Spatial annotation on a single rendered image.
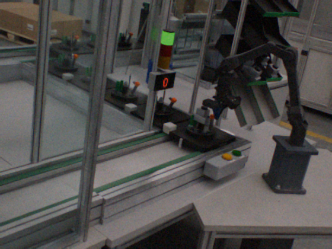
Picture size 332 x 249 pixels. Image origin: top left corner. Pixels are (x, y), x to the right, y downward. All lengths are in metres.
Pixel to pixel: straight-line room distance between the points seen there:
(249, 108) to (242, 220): 0.74
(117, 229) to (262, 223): 0.54
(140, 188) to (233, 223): 0.36
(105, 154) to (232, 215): 0.54
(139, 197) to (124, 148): 0.32
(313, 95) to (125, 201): 4.65
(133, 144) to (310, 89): 4.31
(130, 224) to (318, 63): 4.65
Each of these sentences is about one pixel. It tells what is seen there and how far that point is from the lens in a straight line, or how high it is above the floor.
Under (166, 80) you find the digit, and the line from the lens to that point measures 2.00.
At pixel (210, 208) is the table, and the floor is 0.86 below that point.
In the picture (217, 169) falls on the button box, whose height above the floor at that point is 0.95.
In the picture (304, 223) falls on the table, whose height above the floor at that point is 0.86.
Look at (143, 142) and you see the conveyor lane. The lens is 2.03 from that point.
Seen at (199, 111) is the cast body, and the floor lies 1.07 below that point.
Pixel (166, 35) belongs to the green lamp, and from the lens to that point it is 1.94.
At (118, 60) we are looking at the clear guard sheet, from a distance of 1.84.
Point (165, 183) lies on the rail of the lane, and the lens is 1.78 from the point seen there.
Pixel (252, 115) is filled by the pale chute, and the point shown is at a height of 1.02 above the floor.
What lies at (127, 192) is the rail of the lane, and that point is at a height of 0.95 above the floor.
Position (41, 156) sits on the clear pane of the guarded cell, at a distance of 1.28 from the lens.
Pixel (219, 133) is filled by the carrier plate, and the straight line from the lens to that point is 2.21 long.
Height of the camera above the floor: 1.79
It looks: 22 degrees down
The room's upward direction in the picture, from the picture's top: 10 degrees clockwise
